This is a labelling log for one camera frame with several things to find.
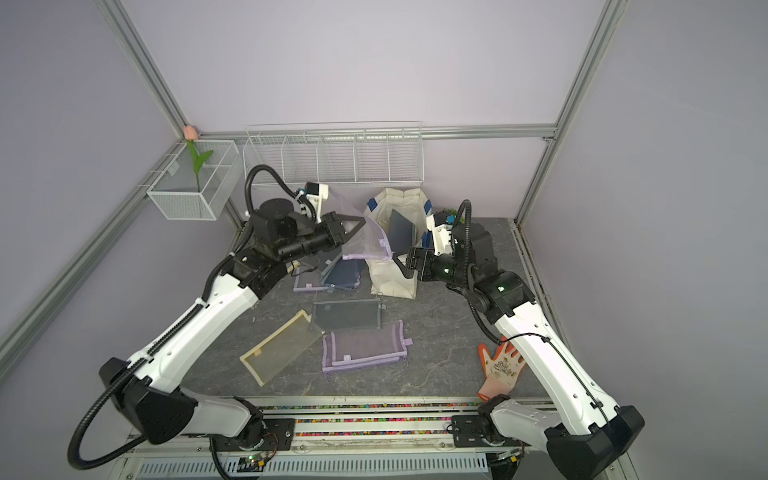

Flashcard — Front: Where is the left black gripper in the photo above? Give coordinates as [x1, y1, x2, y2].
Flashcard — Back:
[278, 215, 366, 267]

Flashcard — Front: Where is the purple mesh pouch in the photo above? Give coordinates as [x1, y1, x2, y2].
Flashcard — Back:
[322, 188, 392, 261]

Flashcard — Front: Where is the dark grey mesh pouch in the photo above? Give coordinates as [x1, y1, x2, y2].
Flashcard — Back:
[312, 299, 382, 332]

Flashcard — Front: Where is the blue grey mesh pouch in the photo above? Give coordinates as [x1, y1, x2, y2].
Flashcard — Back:
[388, 210, 417, 256]

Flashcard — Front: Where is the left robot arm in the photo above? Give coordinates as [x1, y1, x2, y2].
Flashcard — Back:
[67, 198, 365, 470]

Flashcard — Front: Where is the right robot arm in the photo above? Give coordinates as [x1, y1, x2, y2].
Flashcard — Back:
[393, 222, 645, 479]

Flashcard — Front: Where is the grey mesh pouch by bag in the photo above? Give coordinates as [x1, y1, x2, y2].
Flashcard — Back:
[302, 247, 342, 278]

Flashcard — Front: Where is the dark blue mesh pouch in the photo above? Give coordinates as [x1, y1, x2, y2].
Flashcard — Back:
[322, 259, 366, 291]

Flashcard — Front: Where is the cream canvas tote bag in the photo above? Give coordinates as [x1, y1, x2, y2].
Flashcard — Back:
[364, 188, 432, 299]

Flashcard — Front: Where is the front left yellow mesh pouch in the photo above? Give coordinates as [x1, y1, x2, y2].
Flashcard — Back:
[239, 310, 322, 387]

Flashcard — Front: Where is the green plant in pot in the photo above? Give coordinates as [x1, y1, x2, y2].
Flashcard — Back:
[433, 209, 465, 227]

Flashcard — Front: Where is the red patterned garden glove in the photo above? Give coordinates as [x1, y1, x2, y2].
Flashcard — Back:
[477, 342, 527, 400]

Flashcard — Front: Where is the artificial pink tulip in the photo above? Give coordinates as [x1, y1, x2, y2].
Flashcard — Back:
[183, 125, 213, 192]

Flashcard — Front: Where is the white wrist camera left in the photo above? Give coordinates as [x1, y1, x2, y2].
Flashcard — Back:
[305, 182, 329, 222]

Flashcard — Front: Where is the small white wire basket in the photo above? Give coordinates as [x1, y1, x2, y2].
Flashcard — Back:
[147, 140, 243, 221]

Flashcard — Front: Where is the long white wire shelf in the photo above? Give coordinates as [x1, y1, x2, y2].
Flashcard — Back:
[243, 121, 425, 186]

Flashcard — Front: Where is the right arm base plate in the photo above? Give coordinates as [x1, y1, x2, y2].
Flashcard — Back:
[446, 414, 521, 448]

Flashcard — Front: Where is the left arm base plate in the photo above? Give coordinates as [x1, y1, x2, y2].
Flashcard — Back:
[210, 418, 296, 453]

